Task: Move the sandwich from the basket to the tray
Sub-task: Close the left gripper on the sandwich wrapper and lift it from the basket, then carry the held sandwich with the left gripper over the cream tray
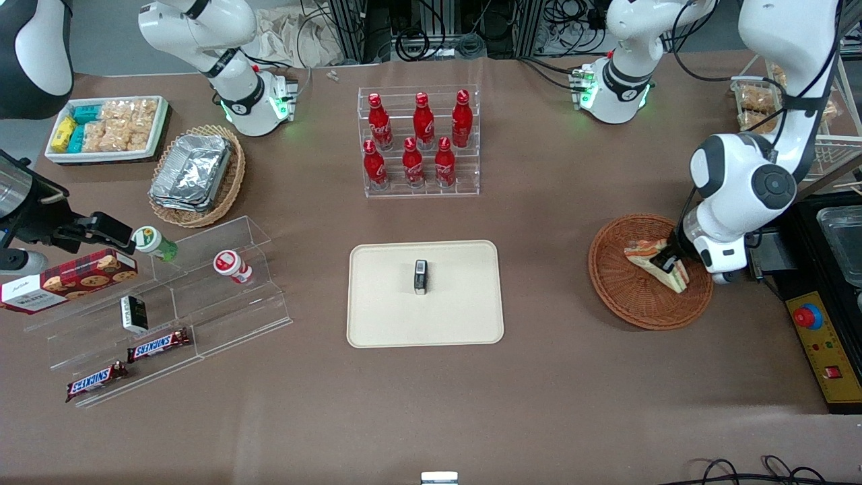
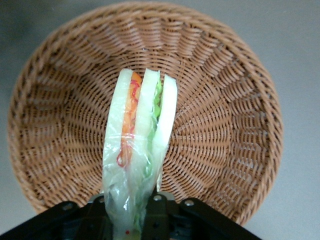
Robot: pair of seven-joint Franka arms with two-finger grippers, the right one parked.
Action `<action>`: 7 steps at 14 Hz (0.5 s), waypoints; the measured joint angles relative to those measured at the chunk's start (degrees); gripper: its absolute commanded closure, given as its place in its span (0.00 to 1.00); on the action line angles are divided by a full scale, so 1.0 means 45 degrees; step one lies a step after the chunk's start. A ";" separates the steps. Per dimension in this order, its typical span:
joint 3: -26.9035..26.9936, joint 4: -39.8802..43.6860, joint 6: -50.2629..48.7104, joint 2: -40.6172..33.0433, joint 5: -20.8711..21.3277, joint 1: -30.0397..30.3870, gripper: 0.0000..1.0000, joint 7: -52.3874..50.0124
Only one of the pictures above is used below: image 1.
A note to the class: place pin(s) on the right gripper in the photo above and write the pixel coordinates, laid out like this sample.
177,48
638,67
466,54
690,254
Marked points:
42,219

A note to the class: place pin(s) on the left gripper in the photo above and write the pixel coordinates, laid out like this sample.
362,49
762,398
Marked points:
674,252

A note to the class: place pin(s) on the triangular sandwich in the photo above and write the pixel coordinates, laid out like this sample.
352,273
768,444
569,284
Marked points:
643,254

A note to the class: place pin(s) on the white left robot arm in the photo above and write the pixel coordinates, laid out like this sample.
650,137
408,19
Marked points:
741,182

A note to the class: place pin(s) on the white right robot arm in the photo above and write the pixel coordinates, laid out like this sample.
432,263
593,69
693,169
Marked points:
229,74

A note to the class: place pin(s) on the round brown wicker basket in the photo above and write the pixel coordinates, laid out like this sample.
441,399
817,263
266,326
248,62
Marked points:
626,303

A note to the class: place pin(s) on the white rectangular snack tray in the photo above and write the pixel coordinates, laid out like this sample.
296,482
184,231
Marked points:
108,156

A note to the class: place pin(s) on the light oval wicker basket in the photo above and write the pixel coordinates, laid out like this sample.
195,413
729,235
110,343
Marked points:
234,182

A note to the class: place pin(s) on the beige plastic tray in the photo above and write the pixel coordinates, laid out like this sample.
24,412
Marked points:
384,310

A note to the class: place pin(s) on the green bottle with white cap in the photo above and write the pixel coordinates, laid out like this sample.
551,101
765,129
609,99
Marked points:
151,241

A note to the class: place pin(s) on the red tartan cookie box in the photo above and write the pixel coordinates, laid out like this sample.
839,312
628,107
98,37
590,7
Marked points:
74,279

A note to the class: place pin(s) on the small black and white box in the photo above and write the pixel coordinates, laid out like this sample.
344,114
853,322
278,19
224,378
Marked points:
135,313

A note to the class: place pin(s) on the clear rice cracker bag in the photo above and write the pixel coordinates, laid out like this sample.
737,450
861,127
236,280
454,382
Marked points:
118,111
95,137
145,114
126,137

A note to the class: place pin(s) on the teal snack pack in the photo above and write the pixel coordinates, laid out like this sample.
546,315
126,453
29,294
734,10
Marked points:
86,113
76,139

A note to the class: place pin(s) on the yellow snack pack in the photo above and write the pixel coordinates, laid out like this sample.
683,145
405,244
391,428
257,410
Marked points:
64,133

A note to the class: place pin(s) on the aluminium foil container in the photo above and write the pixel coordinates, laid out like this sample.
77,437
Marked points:
192,172

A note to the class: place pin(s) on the Snickers chocolate bar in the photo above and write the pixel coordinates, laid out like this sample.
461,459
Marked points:
96,380
158,345

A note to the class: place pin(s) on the red and white yogurt bottle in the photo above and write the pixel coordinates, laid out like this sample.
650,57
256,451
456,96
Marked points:
229,263

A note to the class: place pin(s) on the black appliance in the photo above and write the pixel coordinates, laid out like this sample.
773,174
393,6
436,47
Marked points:
808,269

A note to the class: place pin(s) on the clear acrylic stepped shelf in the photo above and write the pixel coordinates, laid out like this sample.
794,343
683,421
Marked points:
229,316

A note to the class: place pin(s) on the clear plastic container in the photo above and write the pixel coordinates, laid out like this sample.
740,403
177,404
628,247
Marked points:
842,242

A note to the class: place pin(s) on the yellow emergency stop box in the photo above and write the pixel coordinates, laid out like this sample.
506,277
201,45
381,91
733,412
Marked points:
825,350

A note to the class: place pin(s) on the clear acrylic bottle rack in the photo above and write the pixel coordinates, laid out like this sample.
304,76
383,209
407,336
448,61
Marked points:
465,182

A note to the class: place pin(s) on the red cola bottle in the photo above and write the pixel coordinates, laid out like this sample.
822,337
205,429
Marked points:
444,165
379,124
423,122
462,121
374,168
413,166

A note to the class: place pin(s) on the small black gum pack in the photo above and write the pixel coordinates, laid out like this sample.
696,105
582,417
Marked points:
421,277

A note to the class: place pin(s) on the beige crumpled cloth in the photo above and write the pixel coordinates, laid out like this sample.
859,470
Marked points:
289,40

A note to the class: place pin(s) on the silver box at table edge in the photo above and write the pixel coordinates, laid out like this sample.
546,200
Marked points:
439,479

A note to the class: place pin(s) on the aluminium frame post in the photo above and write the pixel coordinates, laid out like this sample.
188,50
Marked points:
528,27
350,27

